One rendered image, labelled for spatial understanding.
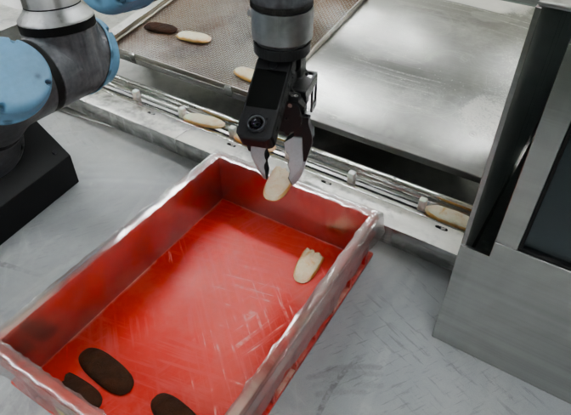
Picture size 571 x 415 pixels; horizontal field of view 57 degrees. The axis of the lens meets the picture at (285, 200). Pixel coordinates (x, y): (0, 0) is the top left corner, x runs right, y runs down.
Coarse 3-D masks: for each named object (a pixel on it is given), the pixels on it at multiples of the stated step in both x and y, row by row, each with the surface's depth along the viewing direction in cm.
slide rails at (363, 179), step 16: (112, 80) 128; (144, 96) 122; (192, 112) 116; (208, 128) 111; (224, 128) 111; (288, 160) 103; (320, 160) 103; (368, 176) 99; (368, 192) 95; (400, 192) 95
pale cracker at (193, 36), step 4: (180, 32) 133; (184, 32) 132; (188, 32) 132; (192, 32) 132; (196, 32) 132; (176, 36) 133; (180, 36) 132; (184, 36) 131; (188, 36) 131; (192, 36) 131; (196, 36) 130; (200, 36) 130; (204, 36) 130; (208, 36) 131; (184, 40) 131; (188, 40) 131; (192, 40) 130; (196, 40) 130; (200, 40) 130; (204, 40) 129; (208, 40) 130
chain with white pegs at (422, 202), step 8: (128, 96) 124; (136, 96) 120; (168, 112) 118; (184, 112) 115; (232, 128) 108; (232, 136) 109; (272, 152) 106; (336, 176) 100; (352, 176) 96; (352, 184) 97; (376, 192) 97; (424, 200) 91; (416, 208) 94; (424, 208) 91
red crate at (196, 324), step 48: (192, 240) 90; (240, 240) 90; (288, 240) 90; (144, 288) 82; (192, 288) 82; (240, 288) 82; (288, 288) 82; (96, 336) 75; (144, 336) 75; (192, 336) 75; (240, 336) 75; (96, 384) 69; (144, 384) 69; (192, 384) 69; (240, 384) 69
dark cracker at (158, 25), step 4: (148, 24) 137; (152, 24) 136; (156, 24) 136; (160, 24) 136; (164, 24) 136; (168, 24) 136; (144, 28) 137; (148, 28) 136; (152, 28) 135; (156, 28) 135; (160, 28) 135; (164, 28) 134; (168, 28) 134; (172, 28) 134; (176, 28) 135; (160, 32) 135; (164, 32) 134; (168, 32) 134; (172, 32) 134
